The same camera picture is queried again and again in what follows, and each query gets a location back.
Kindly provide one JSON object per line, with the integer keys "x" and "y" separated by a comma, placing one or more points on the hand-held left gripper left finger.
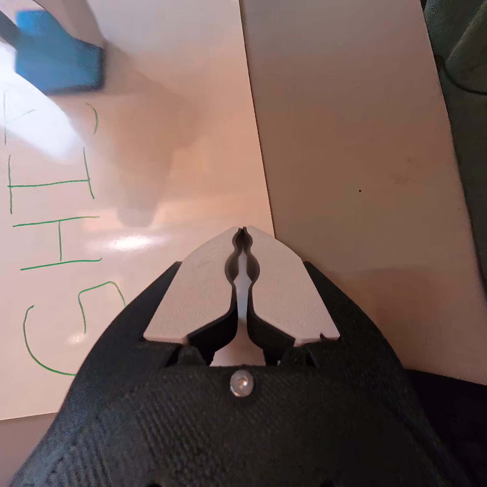
{"x": 190, "y": 296}

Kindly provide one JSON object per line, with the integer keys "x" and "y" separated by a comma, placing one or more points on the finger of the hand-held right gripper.
{"x": 76, "y": 19}
{"x": 7, "y": 32}

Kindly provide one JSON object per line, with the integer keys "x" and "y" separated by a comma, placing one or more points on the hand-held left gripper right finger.
{"x": 293, "y": 300}

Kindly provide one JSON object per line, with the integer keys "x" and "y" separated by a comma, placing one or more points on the blue whiteboard eraser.
{"x": 57, "y": 61}

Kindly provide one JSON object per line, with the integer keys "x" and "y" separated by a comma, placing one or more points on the white whiteboard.
{"x": 171, "y": 133}

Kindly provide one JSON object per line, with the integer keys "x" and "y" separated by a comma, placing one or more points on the person's green sweatshirt torso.
{"x": 464, "y": 152}

